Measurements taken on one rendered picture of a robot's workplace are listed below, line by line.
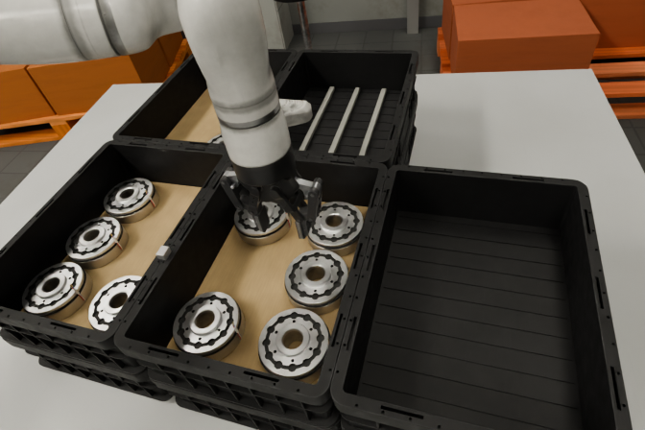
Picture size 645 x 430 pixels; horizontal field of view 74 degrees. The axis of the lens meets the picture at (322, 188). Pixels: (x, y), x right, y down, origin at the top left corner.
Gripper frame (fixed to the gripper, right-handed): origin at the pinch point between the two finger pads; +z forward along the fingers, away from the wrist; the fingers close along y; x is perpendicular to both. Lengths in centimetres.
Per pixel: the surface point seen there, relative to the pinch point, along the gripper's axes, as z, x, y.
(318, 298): 11.5, -4.0, 5.0
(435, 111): 28, 69, 14
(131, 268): 15.1, -3.9, -31.4
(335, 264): 11.9, 2.8, 5.7
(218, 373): 4.9, -20.0, -1.5
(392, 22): 93, 268, -38
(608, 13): 63, 215, 83
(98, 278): 15.2, -7.2, -36.4
